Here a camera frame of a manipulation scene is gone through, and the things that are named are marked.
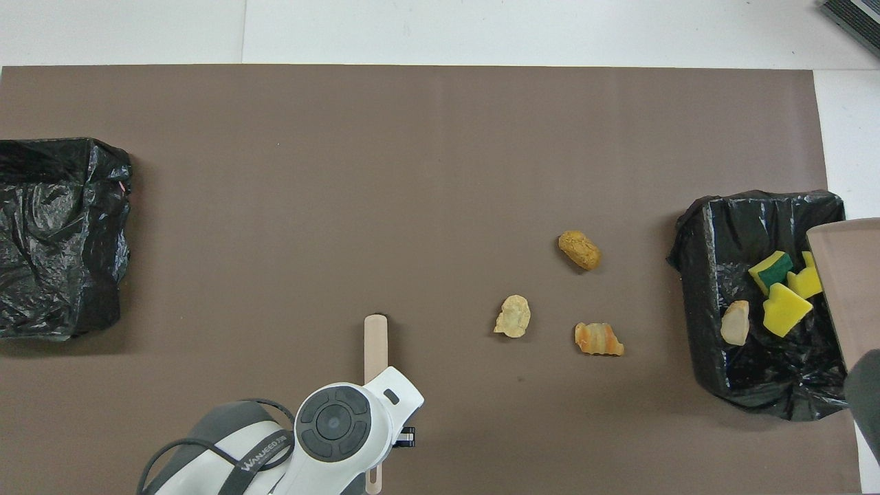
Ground beige hand brush black bristles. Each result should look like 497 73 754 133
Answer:
364 314 391 495

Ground pale yellow crisp piece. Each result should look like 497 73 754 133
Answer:
494 295 531 339

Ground orange striped croissant piece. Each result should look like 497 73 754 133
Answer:
575 322 626 357

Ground brown fried nugget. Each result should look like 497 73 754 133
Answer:
558 230 602 272

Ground striped bread slice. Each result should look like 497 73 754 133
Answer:
720 300 751 347

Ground green and yellow sponge piece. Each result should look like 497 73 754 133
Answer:
748 250 794 298

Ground beige plastic dustpan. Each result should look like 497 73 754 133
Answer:
806 218 880 377

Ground open black bag-lined bin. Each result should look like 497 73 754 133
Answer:
666 190 857 421

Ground crumpled black bag-lined bin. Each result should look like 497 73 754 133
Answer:
0 137 133 341

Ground brown table mat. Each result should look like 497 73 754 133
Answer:
0 65 864 495

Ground dark ribbed panel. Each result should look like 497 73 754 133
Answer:
820 0 880 59

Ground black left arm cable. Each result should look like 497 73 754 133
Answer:
137 397 298 495

